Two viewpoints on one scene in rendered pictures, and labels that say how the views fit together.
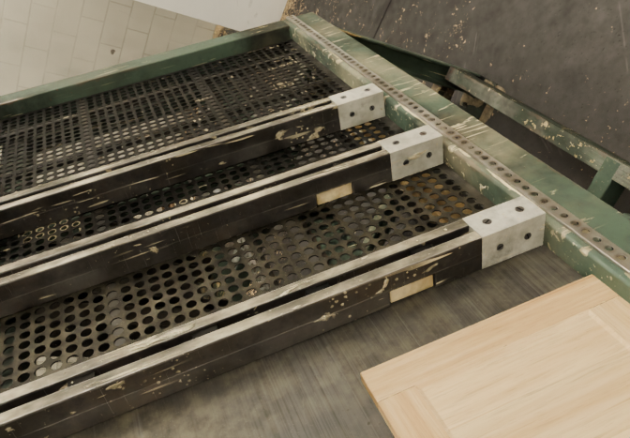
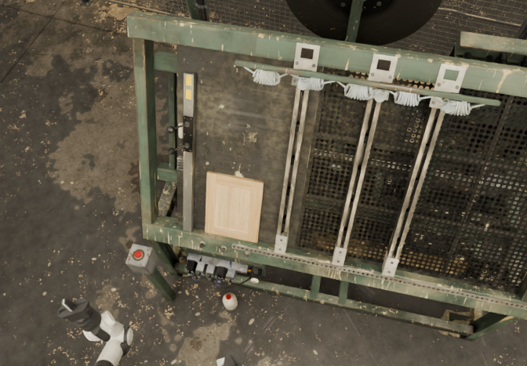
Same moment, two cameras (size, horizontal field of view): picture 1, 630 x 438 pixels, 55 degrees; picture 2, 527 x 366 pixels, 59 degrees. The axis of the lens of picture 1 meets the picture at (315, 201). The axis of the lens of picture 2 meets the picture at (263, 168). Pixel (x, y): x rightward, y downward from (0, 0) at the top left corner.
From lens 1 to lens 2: 1.97 m
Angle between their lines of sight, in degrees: 60
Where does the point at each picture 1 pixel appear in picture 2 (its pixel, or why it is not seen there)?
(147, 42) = not seen: outside the picture
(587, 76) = (390, 347)
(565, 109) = (394, 329)
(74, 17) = not seen: outside the picture
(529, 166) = (299, 267)
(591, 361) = (236, 221)
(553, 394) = (233, 209)
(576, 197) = (278, 262)
